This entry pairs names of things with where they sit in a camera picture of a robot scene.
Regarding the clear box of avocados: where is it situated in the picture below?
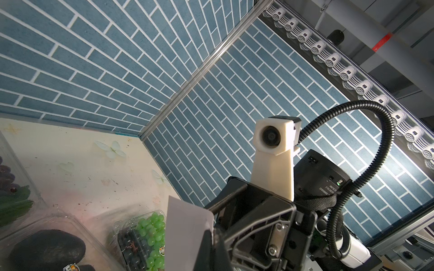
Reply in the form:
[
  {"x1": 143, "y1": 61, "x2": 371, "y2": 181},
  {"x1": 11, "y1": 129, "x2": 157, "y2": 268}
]
[{"x1": 1, "y1": 214, "x2": 123, "y2": 271}]

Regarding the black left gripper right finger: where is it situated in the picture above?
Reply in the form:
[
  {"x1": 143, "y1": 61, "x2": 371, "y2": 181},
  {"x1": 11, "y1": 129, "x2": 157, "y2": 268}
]
[{"x1": 212, "y1": 230, "x2": 233, "y2": 271}]

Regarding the overhead LED light strip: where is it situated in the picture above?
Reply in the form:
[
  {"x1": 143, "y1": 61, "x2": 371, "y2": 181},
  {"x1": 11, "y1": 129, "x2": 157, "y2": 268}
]
[{"x1": 262, "y1": 1, "x2": 434, "y2": 170}]

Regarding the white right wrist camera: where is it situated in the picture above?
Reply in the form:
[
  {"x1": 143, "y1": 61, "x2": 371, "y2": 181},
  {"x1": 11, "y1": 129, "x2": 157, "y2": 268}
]
[{"x1": 250, "y1": 116, "x2": 302, "y2": 201}]

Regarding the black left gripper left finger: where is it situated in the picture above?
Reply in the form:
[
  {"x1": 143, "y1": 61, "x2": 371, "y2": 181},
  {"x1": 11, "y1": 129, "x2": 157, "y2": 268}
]
[{"x1": 193, "y1": 230, "x2": 214, "y2": 271}]

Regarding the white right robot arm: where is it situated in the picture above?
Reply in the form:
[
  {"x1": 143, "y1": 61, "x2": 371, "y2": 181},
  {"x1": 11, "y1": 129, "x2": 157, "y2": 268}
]
[{"x1": 195, "y1": 150, "x2": 380, "y2": 271}]

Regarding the clear box of dark grapes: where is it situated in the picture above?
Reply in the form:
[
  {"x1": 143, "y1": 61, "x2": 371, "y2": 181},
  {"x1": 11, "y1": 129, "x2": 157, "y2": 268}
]
[{"x1": 1, "y1": 135, "x2": 46, "y2": 238}]

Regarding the white fruit sticker sheet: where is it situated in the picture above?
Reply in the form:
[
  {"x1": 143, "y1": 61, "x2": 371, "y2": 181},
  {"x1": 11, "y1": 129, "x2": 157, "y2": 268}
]
[{"x1": 165, "y1": 196, "x2": 214, "y2": 271}]

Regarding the clear box of mixed grapes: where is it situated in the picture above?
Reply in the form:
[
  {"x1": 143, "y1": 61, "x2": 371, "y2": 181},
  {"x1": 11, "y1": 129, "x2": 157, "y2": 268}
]
[{"x1": 114, "y1": 210, "x2": 166, "y2": 271}]

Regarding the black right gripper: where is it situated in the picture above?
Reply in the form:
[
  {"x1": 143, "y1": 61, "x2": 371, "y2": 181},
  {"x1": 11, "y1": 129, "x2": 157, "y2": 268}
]
[{"x1": 205, "y1": 177, "x2": 318, "y2": 271}]

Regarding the black corrugated cable conduit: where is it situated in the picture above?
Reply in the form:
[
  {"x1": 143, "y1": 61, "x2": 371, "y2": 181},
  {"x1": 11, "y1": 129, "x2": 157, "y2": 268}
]
[{"x1": 298, "y1": 99, "x2": 396, "y2": 260}]

